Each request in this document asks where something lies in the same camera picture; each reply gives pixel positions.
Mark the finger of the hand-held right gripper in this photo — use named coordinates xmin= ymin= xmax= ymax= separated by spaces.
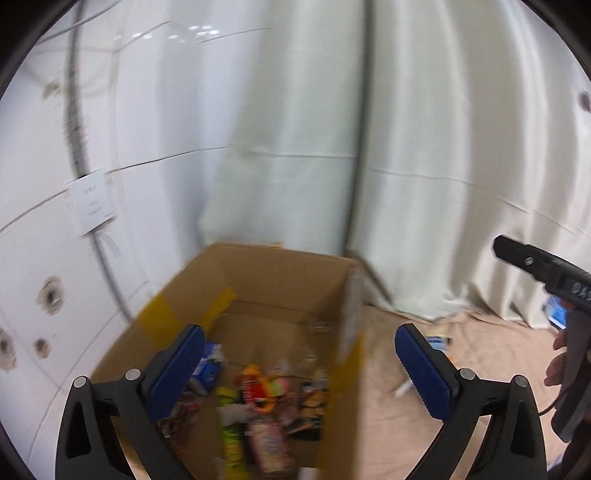
xmin=492 ymin=235 xmax=555 ymax=283

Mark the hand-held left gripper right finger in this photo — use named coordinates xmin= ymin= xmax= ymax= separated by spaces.
xmin=394 ymin=323 xmax=548 ymax=480

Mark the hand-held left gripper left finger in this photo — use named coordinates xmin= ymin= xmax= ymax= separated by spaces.
xmin=55 ymin=324 xmax=207 ymax=480

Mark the blue white tissue packet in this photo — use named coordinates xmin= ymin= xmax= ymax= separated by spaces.
xmin=191 ymin=342 xmax=227 ymax=393

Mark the orange snack packet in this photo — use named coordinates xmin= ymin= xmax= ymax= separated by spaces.
xmin=235 ymin=364 xmax=279 ymax=414

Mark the yellow green stick packet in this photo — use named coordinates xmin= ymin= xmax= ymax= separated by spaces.
xmin=217 ymin=388 xmax=245 ymax=476

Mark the dark snack packet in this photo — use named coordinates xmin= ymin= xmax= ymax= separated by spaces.
xmin=295 ymin=369 xmax=331 ymax=441

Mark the pink snack packet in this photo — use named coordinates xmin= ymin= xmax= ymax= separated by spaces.
xmin=247 ymin=418 xmax=296 ymax=476

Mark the cardboard box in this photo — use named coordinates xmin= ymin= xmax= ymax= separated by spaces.
xmin=90 ymin=242 xmax=370 ymax=480

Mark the person's right hand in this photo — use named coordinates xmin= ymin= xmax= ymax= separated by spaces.
xmin=544 ymin=329 xmax=571 ymax=387

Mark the blue tissue pack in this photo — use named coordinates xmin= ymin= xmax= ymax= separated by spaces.
xmin=542 ymin=295 xmax=571 ymax=330

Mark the small blue white packet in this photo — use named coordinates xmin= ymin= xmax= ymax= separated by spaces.
xmin=425 ymin=335 xmax=451 ymax=358

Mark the beige blanket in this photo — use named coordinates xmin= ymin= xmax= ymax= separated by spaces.
xmin=318 ymin=305 xmax=573 ymax=480

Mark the white paper notice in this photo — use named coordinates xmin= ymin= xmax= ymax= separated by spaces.
xmin=67 ymin=170 xmax=116 ymax=237

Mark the white curtain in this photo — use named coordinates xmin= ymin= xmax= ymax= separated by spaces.
xmin=198 ymin=0 xmax=591 ymax=330

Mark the grey wall cable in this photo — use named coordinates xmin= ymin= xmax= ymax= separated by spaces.
xmin=64 ymin=25 xmax=131 ymax=320

